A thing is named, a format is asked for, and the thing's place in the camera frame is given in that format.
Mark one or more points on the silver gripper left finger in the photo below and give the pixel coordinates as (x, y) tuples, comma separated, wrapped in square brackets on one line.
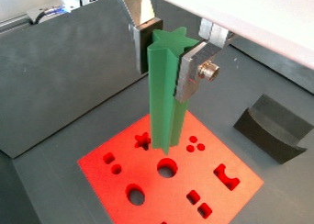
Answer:
[(143, 22)]

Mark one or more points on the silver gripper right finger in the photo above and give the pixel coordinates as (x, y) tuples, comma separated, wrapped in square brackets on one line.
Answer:
[(197, 62)]

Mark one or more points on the green star-shaped peg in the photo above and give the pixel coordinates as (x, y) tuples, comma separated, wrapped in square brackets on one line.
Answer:
[(167, 111)]

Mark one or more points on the red shape-sorter block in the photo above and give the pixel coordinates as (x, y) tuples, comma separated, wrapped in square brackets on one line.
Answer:
[(197, 184)]

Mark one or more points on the black curved holder bracket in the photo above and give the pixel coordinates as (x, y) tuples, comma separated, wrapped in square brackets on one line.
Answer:
[(274, 128)]

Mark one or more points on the silver machine frame with cable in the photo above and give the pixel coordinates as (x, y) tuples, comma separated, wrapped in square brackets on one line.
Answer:
[(22, 13)]

